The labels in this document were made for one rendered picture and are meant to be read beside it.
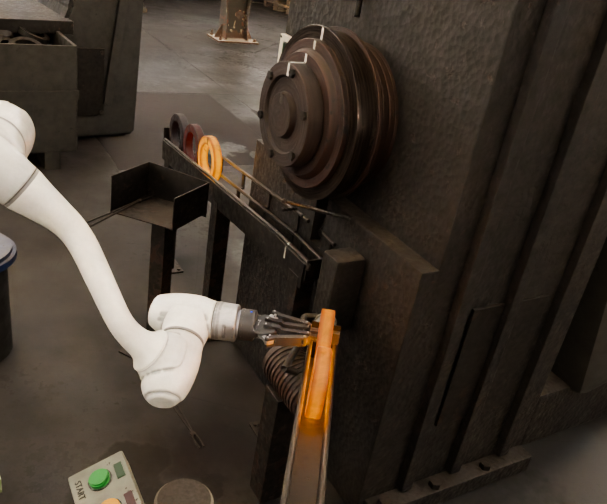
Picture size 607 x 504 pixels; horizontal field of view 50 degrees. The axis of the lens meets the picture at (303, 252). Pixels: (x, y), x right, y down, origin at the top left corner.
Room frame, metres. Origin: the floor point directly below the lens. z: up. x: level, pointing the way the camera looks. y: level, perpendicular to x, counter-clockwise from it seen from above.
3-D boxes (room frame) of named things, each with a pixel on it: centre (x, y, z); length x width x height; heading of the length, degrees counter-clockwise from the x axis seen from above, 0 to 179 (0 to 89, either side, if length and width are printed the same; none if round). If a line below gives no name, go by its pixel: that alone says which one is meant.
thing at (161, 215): (2.06, 0.53, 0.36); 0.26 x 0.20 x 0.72; 68
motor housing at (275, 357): (1.42, -0.05, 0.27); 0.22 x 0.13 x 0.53; 33
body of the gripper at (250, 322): (1.27, 0.07, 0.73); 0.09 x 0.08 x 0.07; 89
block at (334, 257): (1.58, -0.12, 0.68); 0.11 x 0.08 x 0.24; 123
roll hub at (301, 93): (1.72, 0.10, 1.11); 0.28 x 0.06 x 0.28; 33
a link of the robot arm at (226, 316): (1.27, 0.15, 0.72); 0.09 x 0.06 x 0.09; 179
